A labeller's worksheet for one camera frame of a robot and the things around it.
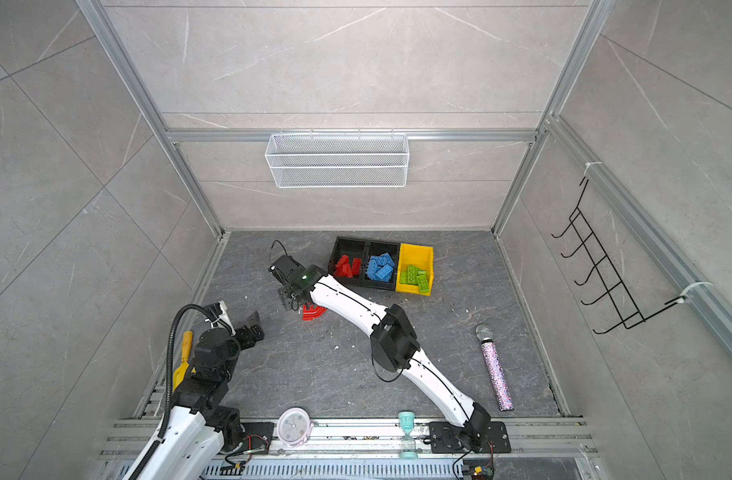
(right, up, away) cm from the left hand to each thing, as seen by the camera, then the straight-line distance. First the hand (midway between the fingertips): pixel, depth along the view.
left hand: (240, 313), depth 81 cm
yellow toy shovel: (-18, -12, +5) cm, 22 cm away
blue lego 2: (+41, +10, +21) cm, 47 cm away
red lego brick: (+26, +12, +21) cm, 35 cm away
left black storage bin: (+29, +19, +35) cm, 49 cm away
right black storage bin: (+39, +18, +27) cm, 51 cm away
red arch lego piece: (+17, -3, +15) cm, 23 cm away
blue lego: (+42, +14, +26) cm, 51 cm away
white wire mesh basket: (+20, +49, +20) cm, 56 cm away
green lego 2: (+53, +8, +18) cm, 57 cm away
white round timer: (+17, -27, -7) cm, 33 cm away
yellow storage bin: (+52, +11, +23) cm, 58 cm away
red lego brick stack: (+31, +12, +28) cm, 43 cm away
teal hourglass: (+45, -32, -9) cm, 56 cm away
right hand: (+12, +4, +12) cm, 18 cm away
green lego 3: (+54, +6, +15) cm, 56 cm away
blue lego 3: (+37, +12, +21) cm, 44 cm away
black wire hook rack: (+88, +4, -23) cm, 91 cm away
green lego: (+47, +9, +20) cm, 52 cm away
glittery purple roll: (+72, -22, -3) cm, 75 cm away
